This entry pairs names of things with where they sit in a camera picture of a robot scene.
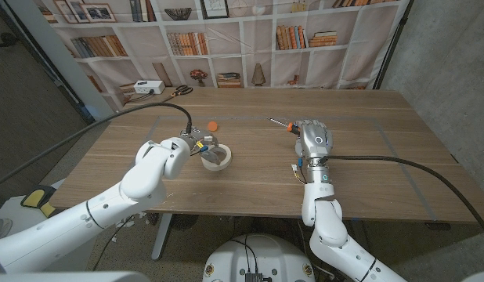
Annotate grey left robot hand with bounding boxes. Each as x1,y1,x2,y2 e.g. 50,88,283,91
180,131,227,166

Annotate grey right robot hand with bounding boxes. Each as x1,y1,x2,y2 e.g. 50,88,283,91
292,119,334,160

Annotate cream masking tape roll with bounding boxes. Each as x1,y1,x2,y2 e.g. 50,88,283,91
200,143,233,172

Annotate orange black screwdriver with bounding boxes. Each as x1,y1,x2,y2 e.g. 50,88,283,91
266,116,302,136

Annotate orange black scissors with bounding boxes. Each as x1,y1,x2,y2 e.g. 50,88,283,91
162,85,194,103

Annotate white power strip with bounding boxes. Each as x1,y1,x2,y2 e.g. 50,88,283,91
132,80,166,96

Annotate white table leg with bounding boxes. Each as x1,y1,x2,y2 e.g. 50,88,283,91
150,213,175,262

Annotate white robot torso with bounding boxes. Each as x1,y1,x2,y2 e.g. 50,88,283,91
202,233,316,282

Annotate black backdrop stand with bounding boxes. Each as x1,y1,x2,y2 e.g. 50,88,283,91
373,0,415,90

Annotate printed bookshelf backdrop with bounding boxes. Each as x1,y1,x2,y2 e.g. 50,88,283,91
32,0,411,113

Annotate yellow black object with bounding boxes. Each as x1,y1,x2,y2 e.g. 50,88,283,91
20,185,57,219

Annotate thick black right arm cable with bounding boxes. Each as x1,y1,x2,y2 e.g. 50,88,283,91
322,155,484,242

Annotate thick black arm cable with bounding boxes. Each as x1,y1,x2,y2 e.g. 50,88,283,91
0,102,193,189
322,155,484,242

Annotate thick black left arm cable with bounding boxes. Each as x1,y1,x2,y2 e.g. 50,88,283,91
0,102,193,189

